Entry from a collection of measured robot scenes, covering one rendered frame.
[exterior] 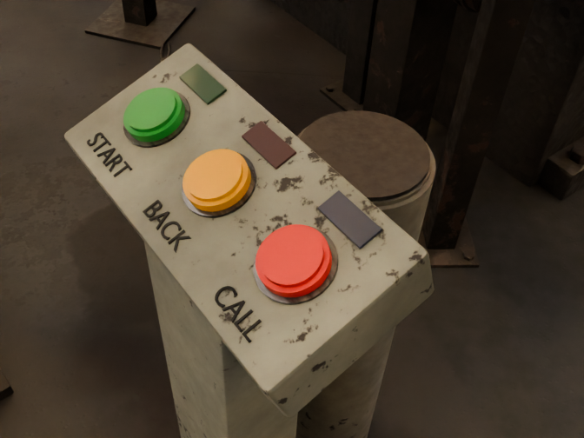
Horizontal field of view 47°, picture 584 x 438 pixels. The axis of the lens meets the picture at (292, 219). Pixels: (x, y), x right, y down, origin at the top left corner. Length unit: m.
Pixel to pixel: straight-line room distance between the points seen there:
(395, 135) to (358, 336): 0.25
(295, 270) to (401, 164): 0.22
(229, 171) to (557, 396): 0.78
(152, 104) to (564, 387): 0.81
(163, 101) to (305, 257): 0.15
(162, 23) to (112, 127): 1.28
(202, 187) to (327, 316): 0.11
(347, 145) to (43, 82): 1.12
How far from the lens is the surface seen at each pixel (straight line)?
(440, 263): 1.17
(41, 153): 1.40
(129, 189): 0.42
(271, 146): 0.40
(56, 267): 1.18
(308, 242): 0.35
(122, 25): 1.74
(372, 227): 0.36
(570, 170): 1.32
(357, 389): 0.74
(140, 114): 0.44
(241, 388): 0.48
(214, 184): 0.38
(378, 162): 0.54
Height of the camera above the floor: 0.87
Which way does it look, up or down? 46 degrees down
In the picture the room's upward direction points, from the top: 3 degrees clockwise
